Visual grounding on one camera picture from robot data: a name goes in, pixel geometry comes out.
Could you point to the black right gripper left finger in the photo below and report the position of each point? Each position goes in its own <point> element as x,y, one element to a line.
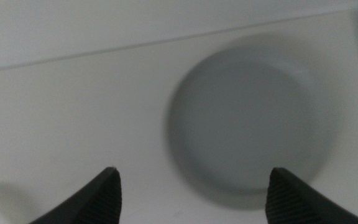
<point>98,202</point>

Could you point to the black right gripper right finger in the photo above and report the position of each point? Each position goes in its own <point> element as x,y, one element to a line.
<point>294,202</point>

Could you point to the grey shallow bowl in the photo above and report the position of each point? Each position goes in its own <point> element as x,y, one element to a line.
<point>247,124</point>

